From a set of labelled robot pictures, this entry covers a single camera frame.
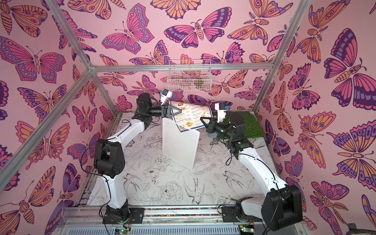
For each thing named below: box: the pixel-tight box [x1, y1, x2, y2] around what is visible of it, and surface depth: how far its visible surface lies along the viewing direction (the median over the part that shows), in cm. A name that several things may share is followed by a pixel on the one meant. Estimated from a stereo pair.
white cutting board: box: [162, 117, 201, 170], surface depth 79 cm
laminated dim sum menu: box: [170, 100, 213, 133], surface depth 76 cm
